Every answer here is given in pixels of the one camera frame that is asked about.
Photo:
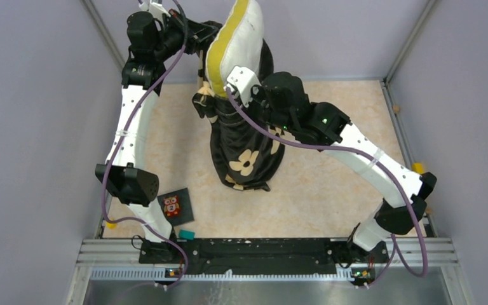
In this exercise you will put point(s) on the teal block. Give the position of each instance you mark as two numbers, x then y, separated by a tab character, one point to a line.
186	235

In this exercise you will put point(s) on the yellow block right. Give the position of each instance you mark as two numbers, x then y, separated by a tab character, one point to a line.
418	168

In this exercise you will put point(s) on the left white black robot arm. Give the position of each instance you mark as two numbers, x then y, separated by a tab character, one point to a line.
123	174

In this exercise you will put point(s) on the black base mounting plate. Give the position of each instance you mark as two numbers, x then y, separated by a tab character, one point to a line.
261	256

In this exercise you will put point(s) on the yellow block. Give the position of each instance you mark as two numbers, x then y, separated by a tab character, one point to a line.
418	168
109	225

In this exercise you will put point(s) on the white slotted cable duct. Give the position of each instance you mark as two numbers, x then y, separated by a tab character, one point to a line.
152	273

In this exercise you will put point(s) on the yellow block left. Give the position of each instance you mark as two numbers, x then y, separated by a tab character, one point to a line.
109	225

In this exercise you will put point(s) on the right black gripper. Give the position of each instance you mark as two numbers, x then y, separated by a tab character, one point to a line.
251	96

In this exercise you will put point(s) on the white pillow yellow edge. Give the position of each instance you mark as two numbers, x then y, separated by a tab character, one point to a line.
238	43

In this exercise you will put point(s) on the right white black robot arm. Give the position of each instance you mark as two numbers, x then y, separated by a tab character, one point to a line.
404	191

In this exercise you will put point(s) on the black floral pillowcase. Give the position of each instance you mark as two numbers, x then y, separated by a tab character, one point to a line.
243	158

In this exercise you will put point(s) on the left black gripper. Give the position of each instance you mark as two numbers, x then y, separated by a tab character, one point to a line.
197	33

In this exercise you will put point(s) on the dark card with owl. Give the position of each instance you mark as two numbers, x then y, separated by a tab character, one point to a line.
176	207

